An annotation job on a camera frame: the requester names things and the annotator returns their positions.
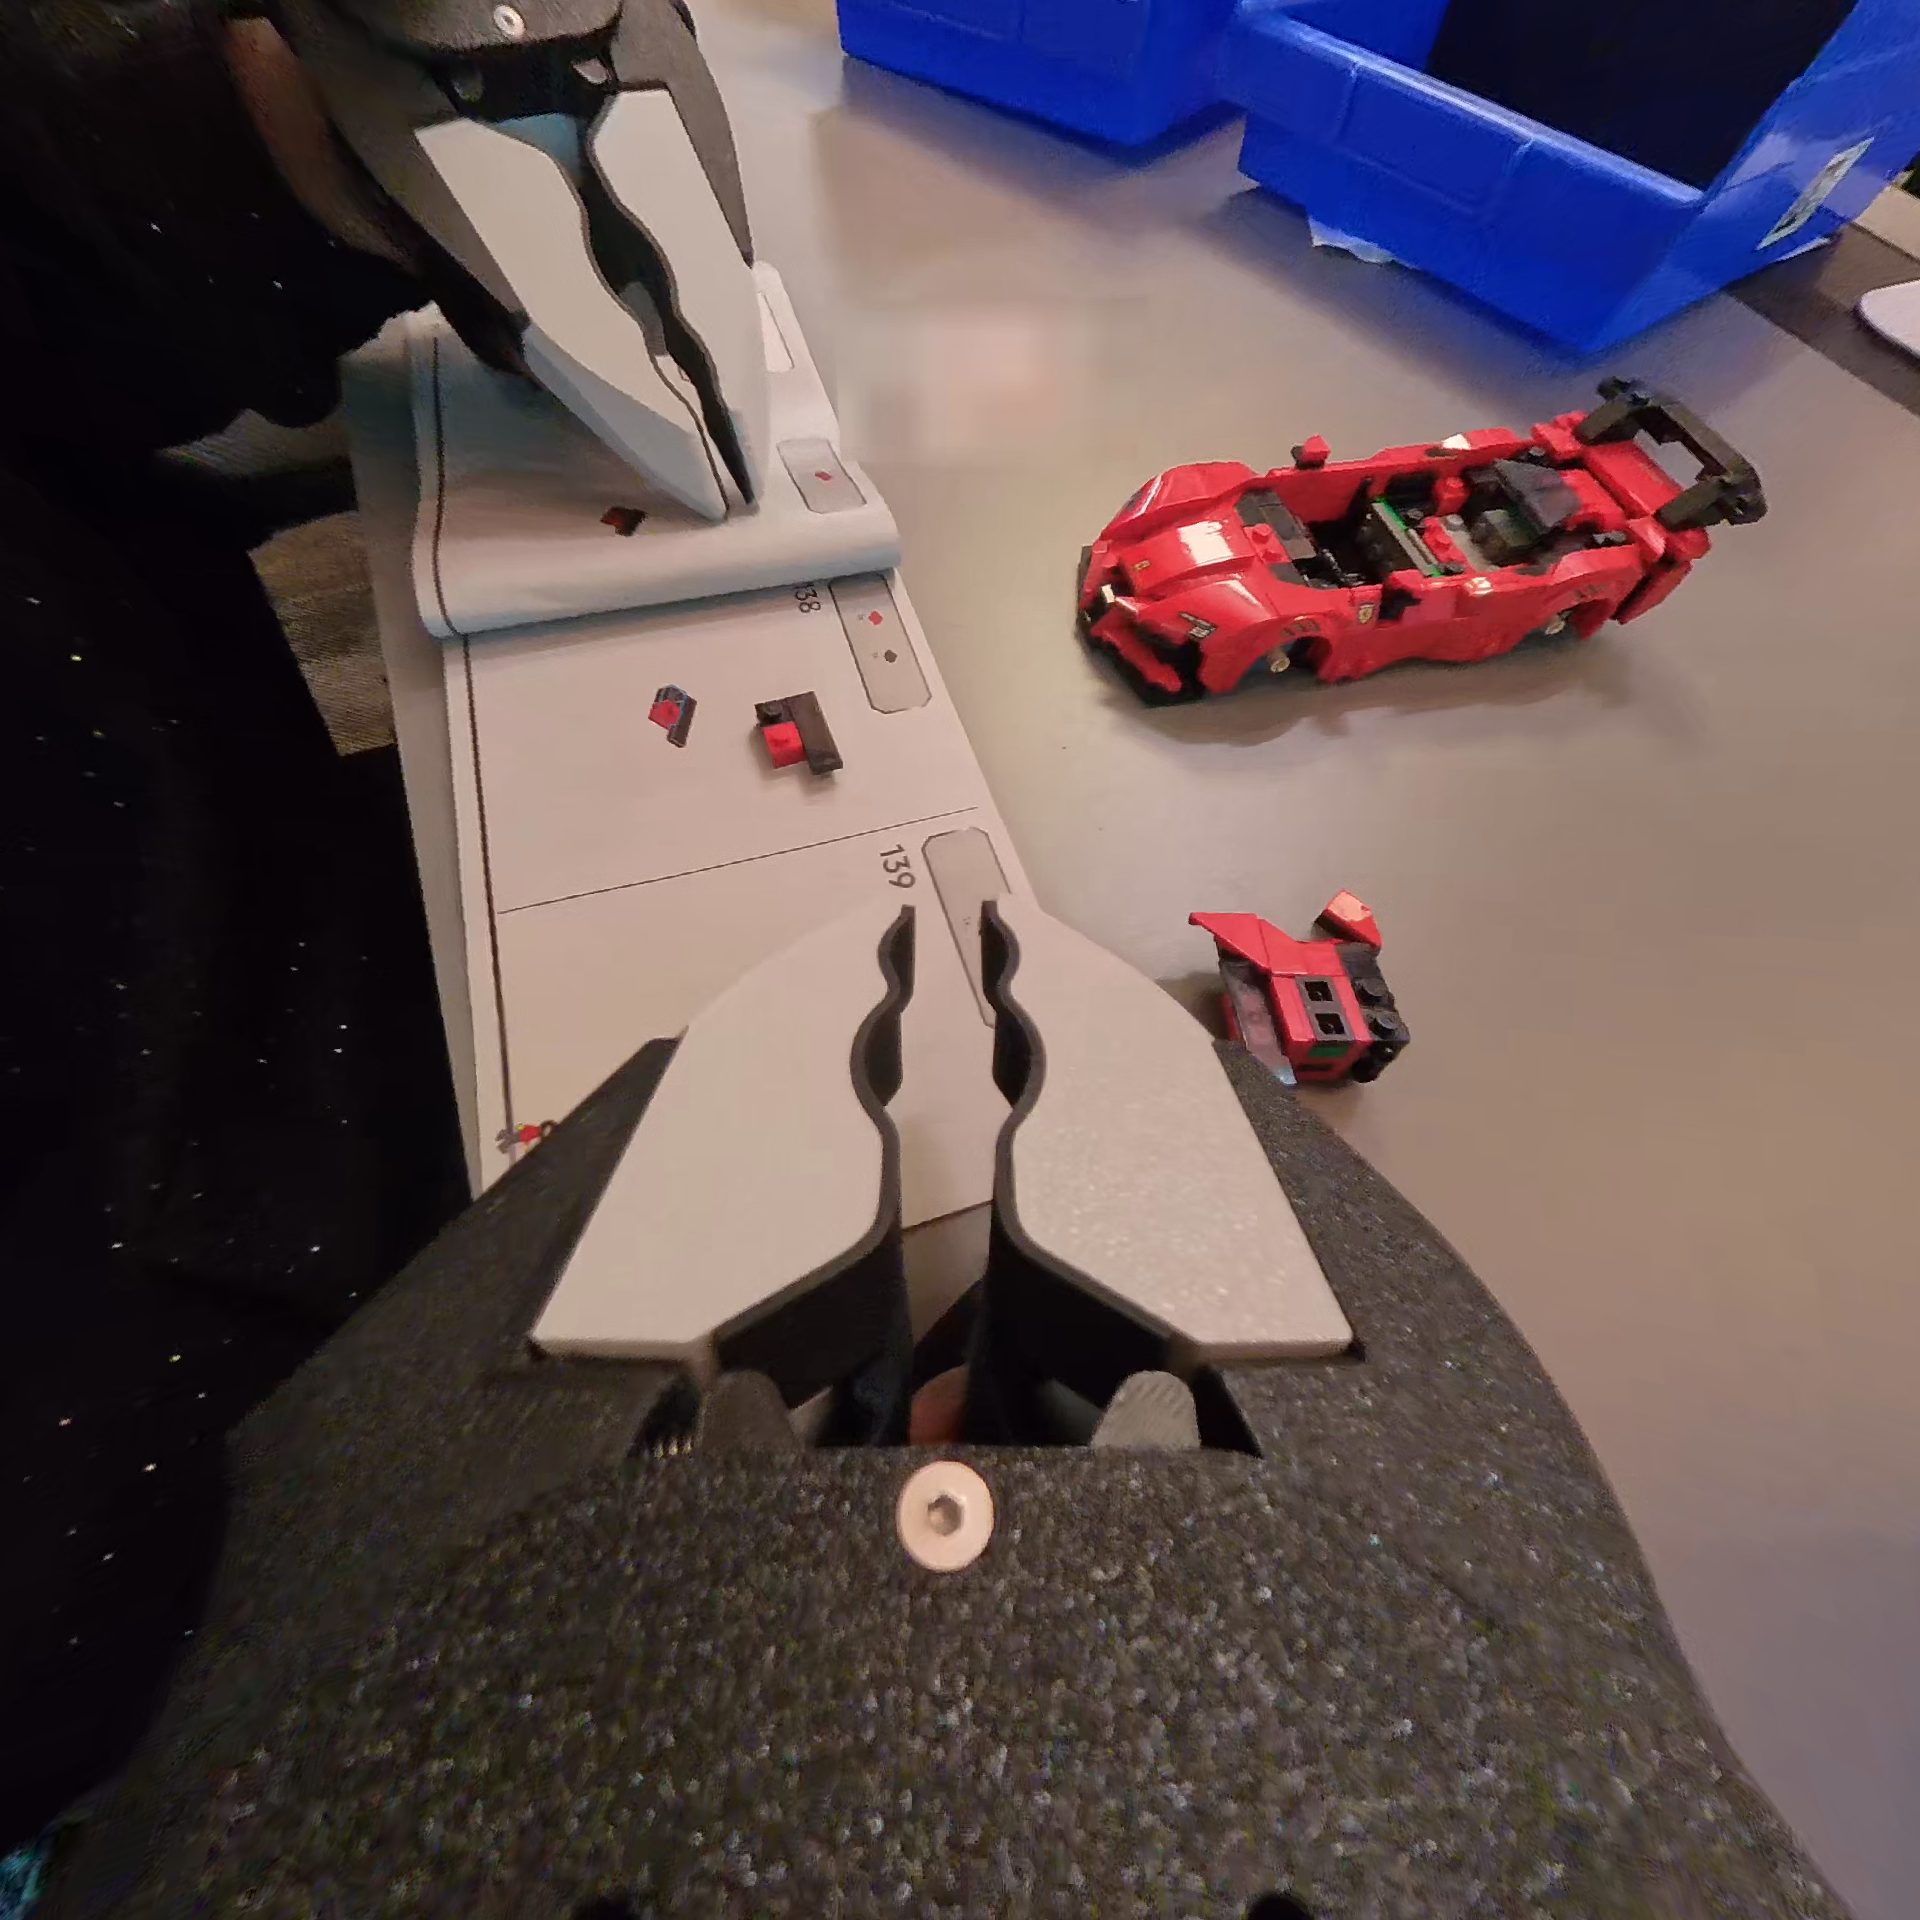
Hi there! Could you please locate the white instruction booklet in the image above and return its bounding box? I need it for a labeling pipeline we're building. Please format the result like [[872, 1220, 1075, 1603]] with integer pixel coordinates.
[[336, 262, 1210, 1202]]

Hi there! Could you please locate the red black brick subassembly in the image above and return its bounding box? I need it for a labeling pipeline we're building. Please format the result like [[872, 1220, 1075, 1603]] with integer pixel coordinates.
[[1189, 889, 1414, 1092]]

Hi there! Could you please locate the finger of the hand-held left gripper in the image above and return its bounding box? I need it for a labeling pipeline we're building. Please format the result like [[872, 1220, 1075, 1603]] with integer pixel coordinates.
[[413, 110, 750, 525], [584, 85, 761, 510]]

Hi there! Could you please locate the blue plastic storage bin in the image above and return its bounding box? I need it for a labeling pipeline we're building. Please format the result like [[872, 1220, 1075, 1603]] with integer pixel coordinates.
[[834, 0, 1250, 151], [1218, 0, 1920, 360]]

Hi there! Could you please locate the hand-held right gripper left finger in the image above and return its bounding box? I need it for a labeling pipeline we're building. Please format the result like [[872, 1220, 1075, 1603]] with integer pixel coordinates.
[[528, 903, 919, 1393]]

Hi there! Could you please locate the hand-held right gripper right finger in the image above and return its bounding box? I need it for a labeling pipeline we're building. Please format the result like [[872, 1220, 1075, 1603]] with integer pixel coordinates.
[[981, 898, 1363, 1368]]

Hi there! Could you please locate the small black red brick assembly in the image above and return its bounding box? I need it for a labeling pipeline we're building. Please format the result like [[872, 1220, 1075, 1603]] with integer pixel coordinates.
[[753, 688, 847, 780]]

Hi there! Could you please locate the red brick-built toy car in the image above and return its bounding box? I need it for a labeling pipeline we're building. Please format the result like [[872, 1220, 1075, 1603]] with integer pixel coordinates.
[[1075, 377, 1770, 709]]

